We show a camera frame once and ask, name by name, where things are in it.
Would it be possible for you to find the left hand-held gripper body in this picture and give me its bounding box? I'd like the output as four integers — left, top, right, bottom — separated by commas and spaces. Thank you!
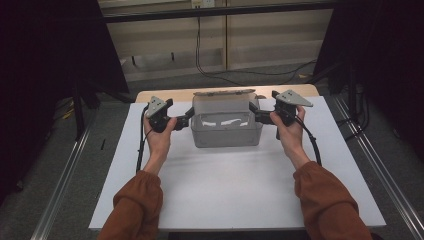
146, 96, 191, 134

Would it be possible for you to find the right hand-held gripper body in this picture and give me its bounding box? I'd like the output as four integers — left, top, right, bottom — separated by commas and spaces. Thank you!
254, 88, 314, 140

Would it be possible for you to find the transparent grey storage box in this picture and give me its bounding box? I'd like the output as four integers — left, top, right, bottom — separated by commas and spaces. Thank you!
190, 93, 264, 149

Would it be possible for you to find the person's left hand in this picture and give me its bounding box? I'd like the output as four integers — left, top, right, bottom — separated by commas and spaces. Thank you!
142, 116, 178, 158

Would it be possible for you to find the person's right hand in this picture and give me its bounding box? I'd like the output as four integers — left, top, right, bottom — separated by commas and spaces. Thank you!
269, 105, 306, 158

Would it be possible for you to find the wooden table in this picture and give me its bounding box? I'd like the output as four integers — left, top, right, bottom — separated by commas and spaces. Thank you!
135, 83, 321, 104

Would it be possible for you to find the black stand leg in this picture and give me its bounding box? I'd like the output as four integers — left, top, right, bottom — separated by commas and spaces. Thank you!
70, 81, 102, 142

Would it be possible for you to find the white board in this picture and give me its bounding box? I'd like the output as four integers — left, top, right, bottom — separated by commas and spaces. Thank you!
87, 95, 387, 232

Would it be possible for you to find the black horizontal bar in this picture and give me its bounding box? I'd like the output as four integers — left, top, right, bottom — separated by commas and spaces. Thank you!
101, 1, 338, 24

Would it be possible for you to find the black curtain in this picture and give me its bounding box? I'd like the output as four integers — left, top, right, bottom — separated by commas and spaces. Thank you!
312, 0, 424, 163
0, 0, 131, 208

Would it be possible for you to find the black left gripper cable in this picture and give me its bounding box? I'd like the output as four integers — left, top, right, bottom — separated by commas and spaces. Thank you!
135, 103, 154, 175

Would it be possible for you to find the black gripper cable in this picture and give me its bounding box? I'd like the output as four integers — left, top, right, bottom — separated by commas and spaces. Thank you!
294, 115, 323, 167
135, 103, 154, 175

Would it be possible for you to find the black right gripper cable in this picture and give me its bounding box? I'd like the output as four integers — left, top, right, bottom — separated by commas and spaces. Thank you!
294, 115, 323, 167

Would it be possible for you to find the black wall cable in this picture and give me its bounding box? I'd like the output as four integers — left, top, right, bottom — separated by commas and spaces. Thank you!
194, 15, 318, 87

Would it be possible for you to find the bundle of black cables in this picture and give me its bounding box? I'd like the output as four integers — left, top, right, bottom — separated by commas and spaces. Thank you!
335, 81, 372, 143

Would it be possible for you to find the yellow cable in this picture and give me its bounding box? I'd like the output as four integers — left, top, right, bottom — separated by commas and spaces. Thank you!
60, 105, 77, 122

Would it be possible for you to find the white wall outlet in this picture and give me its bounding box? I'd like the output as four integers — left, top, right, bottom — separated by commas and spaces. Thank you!
190, 0, 216, 10

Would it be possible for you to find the metal floor rail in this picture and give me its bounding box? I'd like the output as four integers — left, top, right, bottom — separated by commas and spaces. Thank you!
332, 94, 424, 240
29, 111, 98, 240

